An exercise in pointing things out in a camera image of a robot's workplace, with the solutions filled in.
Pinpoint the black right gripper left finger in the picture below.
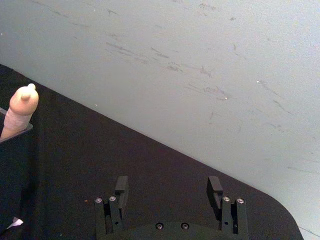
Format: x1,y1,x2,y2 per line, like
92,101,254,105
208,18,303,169
94,175,130,236

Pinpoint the black table cloth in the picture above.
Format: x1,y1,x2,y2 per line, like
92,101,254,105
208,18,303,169
0,63,305,240

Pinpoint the small white paper scrap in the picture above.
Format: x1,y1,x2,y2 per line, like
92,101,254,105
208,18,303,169
6,216,24,230

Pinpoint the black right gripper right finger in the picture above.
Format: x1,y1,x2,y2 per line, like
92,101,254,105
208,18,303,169
206,175,249,236

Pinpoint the plain pale wall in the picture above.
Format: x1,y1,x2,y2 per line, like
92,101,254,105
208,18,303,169
0,0,320,240

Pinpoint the clear plastic case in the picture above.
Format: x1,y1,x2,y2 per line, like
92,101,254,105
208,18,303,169
0,106,38,231

